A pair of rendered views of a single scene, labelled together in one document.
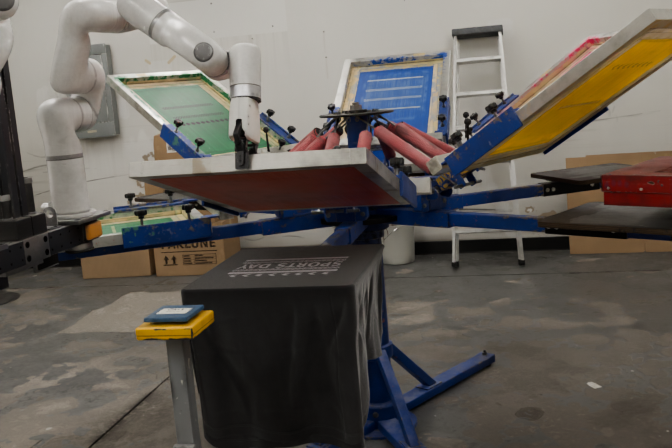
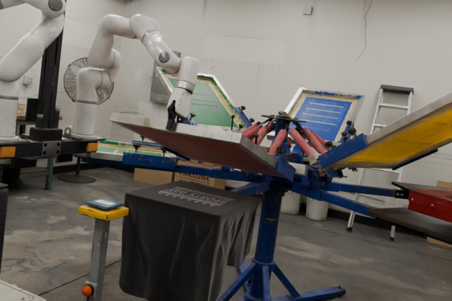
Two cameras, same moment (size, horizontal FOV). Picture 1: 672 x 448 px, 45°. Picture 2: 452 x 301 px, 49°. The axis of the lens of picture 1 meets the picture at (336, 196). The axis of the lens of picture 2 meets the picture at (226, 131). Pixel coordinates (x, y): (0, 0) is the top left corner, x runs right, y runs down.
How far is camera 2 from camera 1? 0.36 m
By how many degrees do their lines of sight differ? 11
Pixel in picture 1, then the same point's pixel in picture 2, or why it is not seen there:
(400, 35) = (348, 81)
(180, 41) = (153, 48)
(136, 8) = (138, 25)
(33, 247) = (49, 147)
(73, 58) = (101, 47)
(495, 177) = (389, 181)
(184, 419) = (95, 267)
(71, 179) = (85, 115)
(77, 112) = (99, 78)
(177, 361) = (98, 232)
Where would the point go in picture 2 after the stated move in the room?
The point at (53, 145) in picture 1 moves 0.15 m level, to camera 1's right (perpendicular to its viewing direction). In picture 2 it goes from (80, 93) to (111, 98)
